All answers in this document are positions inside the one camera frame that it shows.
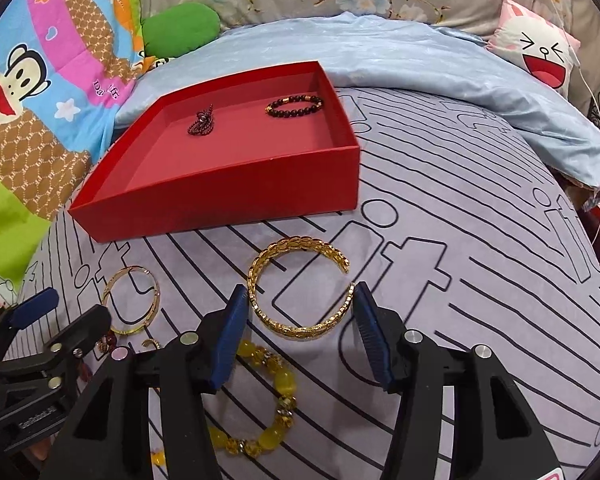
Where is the colourful cartoon monkey blanket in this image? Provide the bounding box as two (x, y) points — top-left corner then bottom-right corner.
(0, 0), (154, 321)

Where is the thin gold bangle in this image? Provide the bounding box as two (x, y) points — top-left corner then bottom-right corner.
(101, 265), (161, 336)

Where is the white cable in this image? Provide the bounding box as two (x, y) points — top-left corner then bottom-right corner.
(534, 0), (600, 243)

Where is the red cardboard box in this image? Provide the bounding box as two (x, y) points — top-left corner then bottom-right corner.
(69, 61), (362, 245)

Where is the wide gold cuff bracelet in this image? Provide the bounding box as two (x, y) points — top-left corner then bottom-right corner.
(248, 236), (356, 344)

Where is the grey striped bedsheet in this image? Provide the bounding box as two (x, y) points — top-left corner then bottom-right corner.
(19, 80), (600, 480)

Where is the green plush pillow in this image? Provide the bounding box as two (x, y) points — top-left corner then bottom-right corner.
(140, 2), (220, 59)

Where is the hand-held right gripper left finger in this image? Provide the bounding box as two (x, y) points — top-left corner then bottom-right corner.
(55, 283), (251, 480)

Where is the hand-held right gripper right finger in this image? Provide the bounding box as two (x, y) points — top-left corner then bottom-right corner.
(351, 281), (564, 480)

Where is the grey draped cloth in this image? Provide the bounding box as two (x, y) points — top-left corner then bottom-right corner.
(555, 0), (600, 111)

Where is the light blue blanket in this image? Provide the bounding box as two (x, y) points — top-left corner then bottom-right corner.
(114, 11), (600, 192)

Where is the yellow bead bracelet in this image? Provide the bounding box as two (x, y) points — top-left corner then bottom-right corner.
(150, 338), (300, 469)

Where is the pink rabbit face pillow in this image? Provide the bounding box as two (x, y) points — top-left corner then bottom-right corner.
(485, 0), (581, 97)

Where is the dark garnet bead strand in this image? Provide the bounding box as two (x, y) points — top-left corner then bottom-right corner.
(187, 103), (219, 139)

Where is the black and gold bead bracelet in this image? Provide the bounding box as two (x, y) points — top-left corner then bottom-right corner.
(265, 93), (326, 120)

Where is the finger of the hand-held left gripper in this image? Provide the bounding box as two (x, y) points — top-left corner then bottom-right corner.
(0, 304), (113, 411)
(0, 287), (61, 361)

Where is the dark red bead bracelet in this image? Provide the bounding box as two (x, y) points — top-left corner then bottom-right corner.
(80, 330), (119, 382)

